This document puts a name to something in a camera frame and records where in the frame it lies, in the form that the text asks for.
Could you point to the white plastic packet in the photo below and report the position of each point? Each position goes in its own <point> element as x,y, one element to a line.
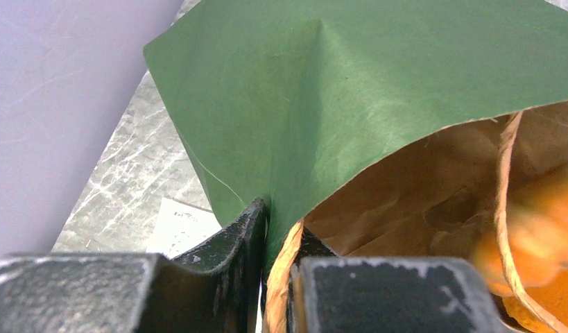
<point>180,228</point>

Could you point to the green brown paper bag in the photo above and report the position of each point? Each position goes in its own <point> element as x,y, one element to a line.
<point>385,128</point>

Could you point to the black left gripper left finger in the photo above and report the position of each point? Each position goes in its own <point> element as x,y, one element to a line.
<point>214,287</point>

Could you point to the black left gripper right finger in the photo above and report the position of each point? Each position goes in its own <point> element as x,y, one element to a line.
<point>328,293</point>

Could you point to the orange fake pastry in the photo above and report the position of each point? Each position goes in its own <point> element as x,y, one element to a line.
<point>537,223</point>

